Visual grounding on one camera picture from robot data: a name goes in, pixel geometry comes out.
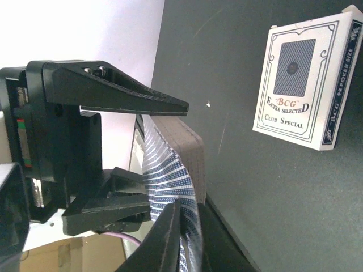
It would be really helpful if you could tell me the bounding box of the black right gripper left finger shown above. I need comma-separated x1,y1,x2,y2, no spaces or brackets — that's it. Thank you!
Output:
116,201,181,272

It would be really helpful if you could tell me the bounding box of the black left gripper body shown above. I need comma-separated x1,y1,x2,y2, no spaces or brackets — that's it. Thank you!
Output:
1,61,103,223

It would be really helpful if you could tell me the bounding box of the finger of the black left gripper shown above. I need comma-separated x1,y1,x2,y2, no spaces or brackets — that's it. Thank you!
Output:
62,167,150,236
42,61,189,116

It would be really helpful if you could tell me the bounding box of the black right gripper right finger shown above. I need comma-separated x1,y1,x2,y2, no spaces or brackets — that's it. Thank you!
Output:
198,203,256,272

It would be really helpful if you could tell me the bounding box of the blue backed card deck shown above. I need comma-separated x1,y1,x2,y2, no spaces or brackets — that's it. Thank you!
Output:
142,115,206,271

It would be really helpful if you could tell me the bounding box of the white playing card box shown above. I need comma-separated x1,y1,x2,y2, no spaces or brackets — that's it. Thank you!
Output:
253,5,362,151

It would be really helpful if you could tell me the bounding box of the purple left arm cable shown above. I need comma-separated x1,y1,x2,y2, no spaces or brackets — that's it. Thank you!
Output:
103,231,142,247

